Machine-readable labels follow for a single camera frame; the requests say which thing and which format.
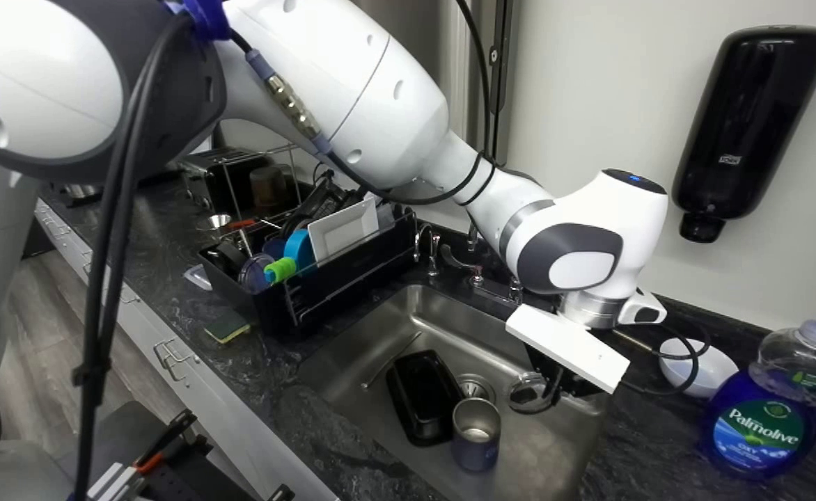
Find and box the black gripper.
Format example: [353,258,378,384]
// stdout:
[507,368,573,415]

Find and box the dark blue travel mug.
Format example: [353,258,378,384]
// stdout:
[450,398,502,472]

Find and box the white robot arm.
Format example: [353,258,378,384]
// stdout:
[0,0,669,483]

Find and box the black Tupperware container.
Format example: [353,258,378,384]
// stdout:
[385,351,463,447]

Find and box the blue lid in rack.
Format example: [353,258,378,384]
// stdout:
[280,227,314,276]

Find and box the stainless steel sink basin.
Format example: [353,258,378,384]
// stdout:
[303,284,609,501]

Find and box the small white bowl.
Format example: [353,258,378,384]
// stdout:
[656,337,739,398]

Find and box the chrome sink faucet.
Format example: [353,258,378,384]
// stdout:
[413,226,521,302]

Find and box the blue Palmolive dish soap bottle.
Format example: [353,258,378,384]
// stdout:
[698,320,816,482]

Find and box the white rectangular container in rack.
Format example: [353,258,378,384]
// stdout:
[307,195,378,263]

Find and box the green bottle cap in rack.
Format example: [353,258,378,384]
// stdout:
[265,255,297,284]

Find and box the black dish drying rack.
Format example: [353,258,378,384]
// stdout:
[198,180,414,338]

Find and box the green yellow sponge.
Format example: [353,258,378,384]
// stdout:
[202,313,251,344]

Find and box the steel paper towel dispenser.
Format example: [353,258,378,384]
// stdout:
[353,0,519,160]

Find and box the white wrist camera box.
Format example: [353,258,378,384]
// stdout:
[503,302,629,396]

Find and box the black wall soap dispenser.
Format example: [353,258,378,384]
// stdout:
[674,25,816,242]

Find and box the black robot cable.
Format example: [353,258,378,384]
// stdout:
[69,10,193,501]

